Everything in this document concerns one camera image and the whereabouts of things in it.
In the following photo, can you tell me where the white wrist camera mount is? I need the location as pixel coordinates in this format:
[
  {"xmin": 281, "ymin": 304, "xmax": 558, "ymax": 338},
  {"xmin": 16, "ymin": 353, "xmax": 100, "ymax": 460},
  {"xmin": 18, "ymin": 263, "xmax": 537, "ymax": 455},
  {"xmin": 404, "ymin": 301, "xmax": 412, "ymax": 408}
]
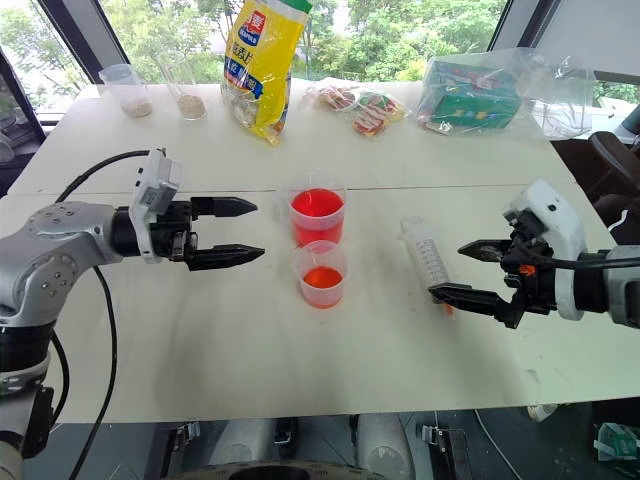
[
  {"xmin": 128, "ymin": 147, "xmax": 184, "ymax": 265},
  {"xmin": 501, "ymin": 178, "xmax": 587, "ymax": 322}
]

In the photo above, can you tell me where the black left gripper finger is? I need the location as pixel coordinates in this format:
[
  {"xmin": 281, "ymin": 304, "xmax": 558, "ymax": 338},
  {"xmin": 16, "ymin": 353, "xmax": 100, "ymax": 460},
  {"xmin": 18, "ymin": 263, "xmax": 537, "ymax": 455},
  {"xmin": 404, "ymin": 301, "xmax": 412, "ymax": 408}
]
[
  {"xmin": 187, "ymin": 243, "xmax": 267, "ymax": 273},
  {"xmin": 190, "ymin": 195, "xmax": 259, "ymax": 219}
]

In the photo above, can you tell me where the yellow snack bag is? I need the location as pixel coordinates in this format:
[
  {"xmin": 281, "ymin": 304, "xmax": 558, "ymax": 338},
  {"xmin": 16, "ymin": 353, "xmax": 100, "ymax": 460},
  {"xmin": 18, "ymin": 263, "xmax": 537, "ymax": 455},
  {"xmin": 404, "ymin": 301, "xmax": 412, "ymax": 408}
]
[{"xmin": 220, "ymin": 0, "xmax": 315, "ymax": 149}]

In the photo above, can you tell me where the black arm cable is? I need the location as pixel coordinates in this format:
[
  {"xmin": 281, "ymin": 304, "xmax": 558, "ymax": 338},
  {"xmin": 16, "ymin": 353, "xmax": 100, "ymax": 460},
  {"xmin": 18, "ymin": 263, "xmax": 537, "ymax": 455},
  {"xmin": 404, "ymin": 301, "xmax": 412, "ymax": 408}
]
[
  {"xmin": 518, "ymin": 243, "xmax": 619, "ymax": 272},
  {"xmin": 53, "ymin": 149, "xmax": 152, "ymax": 480}
]

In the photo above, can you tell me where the short clear cup with grains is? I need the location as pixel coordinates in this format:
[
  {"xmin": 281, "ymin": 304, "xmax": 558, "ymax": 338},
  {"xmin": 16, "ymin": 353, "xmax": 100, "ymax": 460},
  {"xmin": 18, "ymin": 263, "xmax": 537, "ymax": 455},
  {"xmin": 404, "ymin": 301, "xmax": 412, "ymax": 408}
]
[{"xmin": 98, "ymin": 63, "xmax": 154, "ymax": 120}]

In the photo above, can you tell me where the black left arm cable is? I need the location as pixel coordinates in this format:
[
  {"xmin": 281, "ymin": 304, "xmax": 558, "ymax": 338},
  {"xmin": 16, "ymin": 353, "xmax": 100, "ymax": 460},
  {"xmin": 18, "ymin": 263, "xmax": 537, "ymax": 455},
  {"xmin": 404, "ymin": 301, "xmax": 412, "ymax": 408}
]
[{"xmin": 53, "ymin": 149, "xmax": 152, "ymax": 480}]

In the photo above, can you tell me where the red striped snack packet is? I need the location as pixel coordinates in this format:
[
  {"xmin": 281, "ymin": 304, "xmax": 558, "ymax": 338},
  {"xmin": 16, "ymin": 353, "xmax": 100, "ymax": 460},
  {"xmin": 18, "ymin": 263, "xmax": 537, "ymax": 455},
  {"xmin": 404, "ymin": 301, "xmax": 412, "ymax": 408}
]
[
  {"xmin": 349, "ymin": 90, "xmax": 407, "ymax": 138},
  {"xmin": 303, "ymin": 84, "xmax": 362, "ymax": 114}
]

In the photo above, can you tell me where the dark brown chair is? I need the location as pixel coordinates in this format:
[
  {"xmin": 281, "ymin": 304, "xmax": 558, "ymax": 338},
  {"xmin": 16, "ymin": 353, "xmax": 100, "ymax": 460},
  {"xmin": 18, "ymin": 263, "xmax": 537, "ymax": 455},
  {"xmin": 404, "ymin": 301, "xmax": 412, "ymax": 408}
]
[{"xmin": 549, "ymin": 130, "xmax": 640, "ymax": 247}]

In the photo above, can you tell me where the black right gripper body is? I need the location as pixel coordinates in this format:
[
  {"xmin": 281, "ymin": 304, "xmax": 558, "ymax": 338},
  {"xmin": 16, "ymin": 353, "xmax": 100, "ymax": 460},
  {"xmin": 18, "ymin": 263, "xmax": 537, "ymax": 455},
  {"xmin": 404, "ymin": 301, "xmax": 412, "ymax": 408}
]
[{"xmin": 499, "ymin": 209, "xmax": 559, "ymax": 330}]

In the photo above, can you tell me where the green crumpled packaging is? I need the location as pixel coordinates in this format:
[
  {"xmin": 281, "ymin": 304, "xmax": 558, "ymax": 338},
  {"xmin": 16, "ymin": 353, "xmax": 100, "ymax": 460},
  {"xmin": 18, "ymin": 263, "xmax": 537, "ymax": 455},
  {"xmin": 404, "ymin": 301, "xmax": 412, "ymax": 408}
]
[{"xmin": 593, "ymin": 421, "xmax": 640, "ymax": 465}]

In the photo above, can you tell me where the large clear plastic syringe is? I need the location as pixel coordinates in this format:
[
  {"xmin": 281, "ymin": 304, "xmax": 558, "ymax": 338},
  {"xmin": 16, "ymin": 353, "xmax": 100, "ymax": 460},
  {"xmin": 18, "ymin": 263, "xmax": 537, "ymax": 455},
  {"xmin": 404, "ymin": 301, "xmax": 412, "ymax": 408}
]
[{"xmin": 399, "ymin": 215, "xmax": 457, "ymax": 322}]

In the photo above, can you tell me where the tall clear cup with grains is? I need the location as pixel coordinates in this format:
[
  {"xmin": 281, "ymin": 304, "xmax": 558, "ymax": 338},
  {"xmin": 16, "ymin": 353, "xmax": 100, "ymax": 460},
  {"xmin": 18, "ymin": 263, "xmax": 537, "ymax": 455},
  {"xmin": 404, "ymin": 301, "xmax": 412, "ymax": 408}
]
[{"xmin": 158, "ymin": 51, "xmax": 208, "ymax": 122}]

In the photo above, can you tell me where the green box in plastic bag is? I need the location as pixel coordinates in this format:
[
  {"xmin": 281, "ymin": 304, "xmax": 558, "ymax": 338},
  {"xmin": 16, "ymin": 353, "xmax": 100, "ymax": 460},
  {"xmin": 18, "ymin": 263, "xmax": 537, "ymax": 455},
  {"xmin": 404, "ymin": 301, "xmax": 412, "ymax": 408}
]
[{"xmin": 415, "ymin": 46, "xmax": 600, "ymax": 142}]

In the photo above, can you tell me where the large cup red liquid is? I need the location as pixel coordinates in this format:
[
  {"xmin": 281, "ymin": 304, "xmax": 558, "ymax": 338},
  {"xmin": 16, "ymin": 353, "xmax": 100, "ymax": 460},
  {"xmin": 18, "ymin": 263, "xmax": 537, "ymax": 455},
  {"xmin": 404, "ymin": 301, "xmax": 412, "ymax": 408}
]
[{"xmin": 274, "ymin": 171, "xmax": 348, "ymax": 250}]

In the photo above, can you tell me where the dark rounded robot torso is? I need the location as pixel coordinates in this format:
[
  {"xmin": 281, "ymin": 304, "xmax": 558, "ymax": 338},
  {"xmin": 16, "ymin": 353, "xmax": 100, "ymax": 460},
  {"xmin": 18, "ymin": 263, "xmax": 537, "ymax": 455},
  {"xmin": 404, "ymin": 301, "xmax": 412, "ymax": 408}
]
[{"xmin": 172, "ymin": 459, "xmax": 381, "ymax": 480}]

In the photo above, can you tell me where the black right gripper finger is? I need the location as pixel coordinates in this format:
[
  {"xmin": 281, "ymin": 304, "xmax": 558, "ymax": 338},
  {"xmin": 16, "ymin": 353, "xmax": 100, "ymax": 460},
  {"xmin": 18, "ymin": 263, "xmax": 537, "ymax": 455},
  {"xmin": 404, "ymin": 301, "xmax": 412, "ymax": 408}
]
[
  {"xmin": 427, "ymin": 282, "xmax": 512, "ymax": 320},
  {"xmin": 456, "ymin": 238, "xmax": 512, "ymax": 263}
]

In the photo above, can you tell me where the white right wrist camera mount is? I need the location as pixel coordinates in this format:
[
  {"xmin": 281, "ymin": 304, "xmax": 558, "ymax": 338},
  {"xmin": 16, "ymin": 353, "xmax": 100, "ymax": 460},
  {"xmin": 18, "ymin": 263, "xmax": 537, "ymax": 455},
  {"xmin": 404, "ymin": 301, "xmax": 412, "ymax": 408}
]
[{"xmin": 501, "ymin": 178, "xmax": 587, "ymax": 322}]

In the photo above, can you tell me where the black table clamp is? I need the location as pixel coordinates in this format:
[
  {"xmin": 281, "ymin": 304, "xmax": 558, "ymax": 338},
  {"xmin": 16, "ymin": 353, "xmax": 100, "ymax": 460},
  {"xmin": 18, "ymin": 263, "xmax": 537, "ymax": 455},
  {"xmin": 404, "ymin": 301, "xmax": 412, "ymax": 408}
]
[
  {"xmin": 420, "ymin": 423, "xmax": 474, "ymax": 480},
  {"xmin": 159, "ymin": 420, "xmax": 202, "ymax": 479}
]

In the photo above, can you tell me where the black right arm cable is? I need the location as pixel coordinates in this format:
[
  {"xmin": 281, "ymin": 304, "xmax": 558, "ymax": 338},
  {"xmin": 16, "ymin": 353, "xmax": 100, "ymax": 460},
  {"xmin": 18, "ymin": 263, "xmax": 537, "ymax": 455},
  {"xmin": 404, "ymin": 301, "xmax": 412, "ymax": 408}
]
[{"xmin": 518, "ymin": 243, "xmax": 619, "ymax": 272}]

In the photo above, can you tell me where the small cup orange liquid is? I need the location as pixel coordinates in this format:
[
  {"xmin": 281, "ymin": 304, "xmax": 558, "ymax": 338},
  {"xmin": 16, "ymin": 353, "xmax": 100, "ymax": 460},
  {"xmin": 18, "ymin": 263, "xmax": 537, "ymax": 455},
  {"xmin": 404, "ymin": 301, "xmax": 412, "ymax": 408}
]
[{"xmin": 291, "ymin": 239, "xmax": 349, "ymax": 310}]

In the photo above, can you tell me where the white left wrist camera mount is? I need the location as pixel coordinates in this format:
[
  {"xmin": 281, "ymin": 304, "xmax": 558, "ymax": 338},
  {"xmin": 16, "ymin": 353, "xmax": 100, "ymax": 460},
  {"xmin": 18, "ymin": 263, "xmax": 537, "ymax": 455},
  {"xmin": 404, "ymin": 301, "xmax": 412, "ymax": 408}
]
[{"xmin": 128, "ymin": 147, "xmax": 184, "ymax": 265}]

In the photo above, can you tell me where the green cardboard box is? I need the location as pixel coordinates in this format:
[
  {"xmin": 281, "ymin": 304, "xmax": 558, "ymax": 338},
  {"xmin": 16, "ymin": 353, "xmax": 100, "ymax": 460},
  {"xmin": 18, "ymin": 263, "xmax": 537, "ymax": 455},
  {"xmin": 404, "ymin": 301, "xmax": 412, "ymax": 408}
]
[{"xmin": 423, "ymin": 58, "xmax": 524, "ymax": 133}]

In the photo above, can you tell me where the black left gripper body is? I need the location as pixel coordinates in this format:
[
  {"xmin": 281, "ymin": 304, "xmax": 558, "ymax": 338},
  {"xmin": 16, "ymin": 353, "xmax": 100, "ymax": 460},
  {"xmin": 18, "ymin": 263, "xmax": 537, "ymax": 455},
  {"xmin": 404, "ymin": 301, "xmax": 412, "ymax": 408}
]
[{"xmin": 148, "ymin": 198, "xmax": 200, "ymax": 263}]

